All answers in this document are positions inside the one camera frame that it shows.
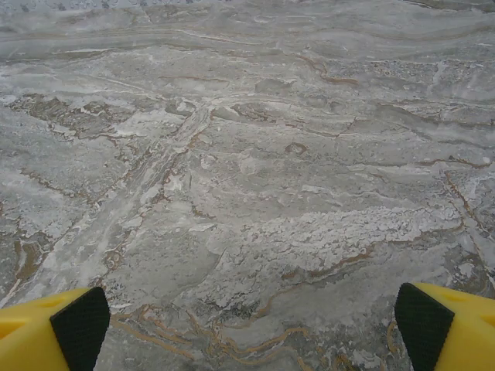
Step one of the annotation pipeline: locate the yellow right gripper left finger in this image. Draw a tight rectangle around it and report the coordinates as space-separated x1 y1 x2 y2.
0 286 111 371

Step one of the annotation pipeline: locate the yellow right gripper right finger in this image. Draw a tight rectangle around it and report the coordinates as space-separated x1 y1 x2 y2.
394 281 495 371

